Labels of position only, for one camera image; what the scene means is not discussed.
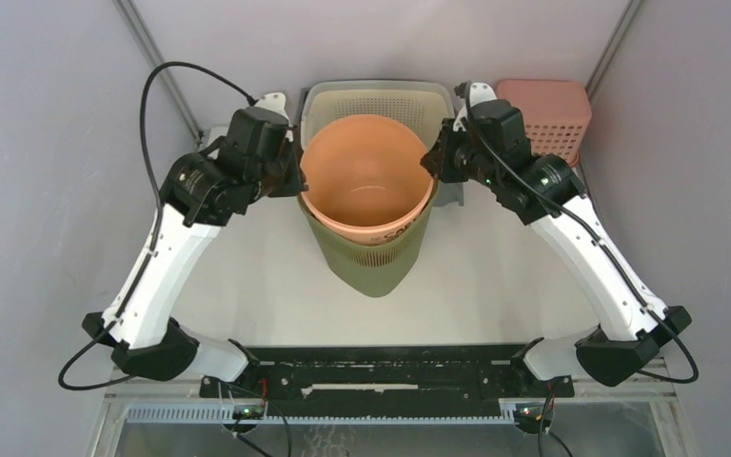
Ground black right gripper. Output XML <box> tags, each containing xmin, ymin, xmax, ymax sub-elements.
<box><xmin>421</xmin><ymin>118</ymin><xmax>500</xmax><ymax>191</ymax></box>

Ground orange plastic bucket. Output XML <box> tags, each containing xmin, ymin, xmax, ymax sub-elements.
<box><xmin>300</xmin><ymin>114</ymin><xmax>434</xmax><ymax>246</ymax></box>

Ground pink perforated plastic basket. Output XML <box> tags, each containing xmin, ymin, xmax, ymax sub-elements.
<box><xmin>496</xmin><ymin>79</ymin><xmax>592</xmax><ymax>167</ymax></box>

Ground green perforated waste bin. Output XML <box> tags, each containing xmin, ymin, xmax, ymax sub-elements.
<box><xmin>297</xmin><ymin>185</ymin><xmax>438</xmax><ymax>298</ymax></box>

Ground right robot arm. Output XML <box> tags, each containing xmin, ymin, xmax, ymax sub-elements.
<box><xmin>421</xmin><ymin>100</ymin><xmax>701</xmax><ymax>396</ymax></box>

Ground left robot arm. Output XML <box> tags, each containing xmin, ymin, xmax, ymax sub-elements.
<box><xmin>83</xmin><ymin>101</ymin><xmax>306</xmax><ymax>397</ymax></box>

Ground cream perforated plastic basket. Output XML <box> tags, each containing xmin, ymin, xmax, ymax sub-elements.
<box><xmin>300</xmin><ymin>80</ymin><xmax>454</xmax><ymax>148</ymax></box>

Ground grey plastic storage bin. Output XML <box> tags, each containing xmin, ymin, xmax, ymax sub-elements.
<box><xmin>289</xmin><ymin>87</ymin><xmax>465</xmax><ymax>209</ymax></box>

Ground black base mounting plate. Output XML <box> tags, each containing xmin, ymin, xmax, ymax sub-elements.
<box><xmin>202</xmin><ymin>344</ymin><xmax>575</xmax><ymax>401</ymax></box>

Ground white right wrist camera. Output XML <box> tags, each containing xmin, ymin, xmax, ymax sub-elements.
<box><xmin>452</xmin><ymin>81</ymin><xmax>498</xmax><ymax>131</ymax></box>

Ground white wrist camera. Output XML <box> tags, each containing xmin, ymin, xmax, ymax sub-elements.
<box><xmin>452</xmin><ymin>81</ymin><xmax>498</xmax><ymax>131</ymax></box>
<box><xmin>251</xmin><ymin>92</ymin><xmax>294</xmax><ymax>144</ymax></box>

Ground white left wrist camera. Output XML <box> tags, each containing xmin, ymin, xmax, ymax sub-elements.
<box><xmin>251</xmin><ymin>92</ymin><xmax>294</xmax><ymax>144</ymax></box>

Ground right aluminium frame post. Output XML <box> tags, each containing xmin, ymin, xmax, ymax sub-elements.
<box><xmin>585</xmin><ymin>0</ymin><xmax>647</xmax><ymax>103</ymax></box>

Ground aluminium frame post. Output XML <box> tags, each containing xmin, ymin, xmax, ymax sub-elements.
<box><xmin>585</xmin><ymin>0</ymin><xmax>647</xmax><ymax>103</ymax></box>
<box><xmin>111</xmin><ymin>0</ymin><xmax>204</xmax><ymax>146</ymax></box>

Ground left aluminium frame post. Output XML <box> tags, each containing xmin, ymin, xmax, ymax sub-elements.
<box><xmin>111</xmin><ymin>0</ymin><xmax>204</xmax><ymax>146</ymax></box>

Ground aluminium front rail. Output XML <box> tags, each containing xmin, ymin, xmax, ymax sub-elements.
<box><xmin>103</xmin><ymin>362</ymin><xmax>679</xmax><ymax>427</ymax></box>

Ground black right camera cable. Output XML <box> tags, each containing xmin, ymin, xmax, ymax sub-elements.
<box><xmin>463</xmin><ymin>82</ymin><xmax>701</xmax><ymax>386</ymax></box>

